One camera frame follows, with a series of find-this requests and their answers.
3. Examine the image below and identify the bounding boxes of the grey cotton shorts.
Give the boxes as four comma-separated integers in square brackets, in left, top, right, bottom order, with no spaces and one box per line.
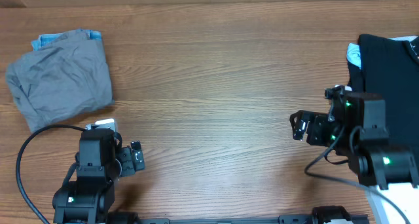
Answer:
[5,31,114,132]

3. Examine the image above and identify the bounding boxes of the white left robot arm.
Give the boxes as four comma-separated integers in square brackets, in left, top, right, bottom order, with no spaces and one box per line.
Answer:
[52,140,145,223]

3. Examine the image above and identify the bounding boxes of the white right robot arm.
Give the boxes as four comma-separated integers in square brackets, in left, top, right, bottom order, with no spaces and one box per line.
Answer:
[289,85,418,223]

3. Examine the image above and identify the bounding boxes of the black t-shirt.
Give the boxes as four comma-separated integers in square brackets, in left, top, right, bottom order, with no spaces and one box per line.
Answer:
[348,34,418,147]

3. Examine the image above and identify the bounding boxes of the light blue garment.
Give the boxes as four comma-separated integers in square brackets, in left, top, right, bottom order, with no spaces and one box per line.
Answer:
[346,36,417,69]

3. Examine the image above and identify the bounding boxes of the folded blue denim jeans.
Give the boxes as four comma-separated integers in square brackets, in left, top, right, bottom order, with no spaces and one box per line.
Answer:
[31,29,102,51]

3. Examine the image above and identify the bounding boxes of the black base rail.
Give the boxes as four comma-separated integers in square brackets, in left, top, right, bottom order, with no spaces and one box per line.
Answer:
[107,206,370,224]

